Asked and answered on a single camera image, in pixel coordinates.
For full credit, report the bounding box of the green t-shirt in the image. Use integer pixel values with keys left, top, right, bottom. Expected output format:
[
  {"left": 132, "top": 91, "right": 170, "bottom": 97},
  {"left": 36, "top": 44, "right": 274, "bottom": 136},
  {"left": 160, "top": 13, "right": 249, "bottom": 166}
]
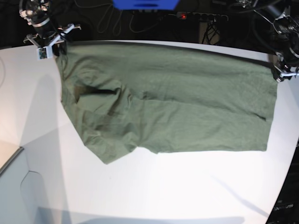
[{"left": 56, "top": 43, "right": 277, "bottom": 164}]

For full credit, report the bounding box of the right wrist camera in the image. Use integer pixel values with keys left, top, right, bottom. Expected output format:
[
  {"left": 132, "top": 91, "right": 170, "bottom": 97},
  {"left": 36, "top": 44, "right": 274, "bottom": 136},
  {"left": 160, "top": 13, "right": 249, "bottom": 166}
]
[{"left": 36, "top": 46, "right": 53, "bottom": 60}]

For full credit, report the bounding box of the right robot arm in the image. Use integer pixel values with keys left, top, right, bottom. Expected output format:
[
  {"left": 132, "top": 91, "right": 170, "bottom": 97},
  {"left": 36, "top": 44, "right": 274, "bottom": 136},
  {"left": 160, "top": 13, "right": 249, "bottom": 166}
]
[{"left": 19, "top": 0, "right": 81, "bottom": 52}]

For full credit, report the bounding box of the black power strip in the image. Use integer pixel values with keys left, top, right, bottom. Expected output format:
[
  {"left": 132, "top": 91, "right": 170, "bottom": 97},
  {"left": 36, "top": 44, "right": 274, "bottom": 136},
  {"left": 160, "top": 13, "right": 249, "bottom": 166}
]
[{"left": 176, "top": 12, "right": 229, "bottom": 22}]

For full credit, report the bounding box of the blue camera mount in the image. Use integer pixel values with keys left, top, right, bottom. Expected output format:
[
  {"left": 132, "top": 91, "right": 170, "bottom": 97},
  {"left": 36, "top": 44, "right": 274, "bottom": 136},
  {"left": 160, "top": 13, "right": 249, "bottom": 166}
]
[{"left": 113, "top": 0, "right": 179, "bottom": 10}]

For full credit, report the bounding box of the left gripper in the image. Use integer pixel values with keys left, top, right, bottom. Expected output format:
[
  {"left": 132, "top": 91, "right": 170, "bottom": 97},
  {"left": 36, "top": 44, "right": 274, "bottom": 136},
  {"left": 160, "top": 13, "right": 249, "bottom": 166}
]
[{"left": 271, "top": 52, "right": 299, "bottom": 83}]

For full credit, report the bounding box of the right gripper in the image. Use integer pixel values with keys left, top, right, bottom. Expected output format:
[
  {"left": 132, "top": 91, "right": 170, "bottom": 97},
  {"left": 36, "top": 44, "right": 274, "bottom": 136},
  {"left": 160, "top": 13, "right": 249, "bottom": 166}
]
[{"left": 23, "top": 23, "right": 81, "bottom": 49}]

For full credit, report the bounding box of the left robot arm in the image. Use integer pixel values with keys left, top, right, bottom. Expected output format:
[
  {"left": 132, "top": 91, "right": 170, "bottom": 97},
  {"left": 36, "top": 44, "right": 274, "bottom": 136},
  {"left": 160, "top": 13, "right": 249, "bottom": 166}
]
[{"left": 228, "top": 0, "right": 299, "bottom": 82}]

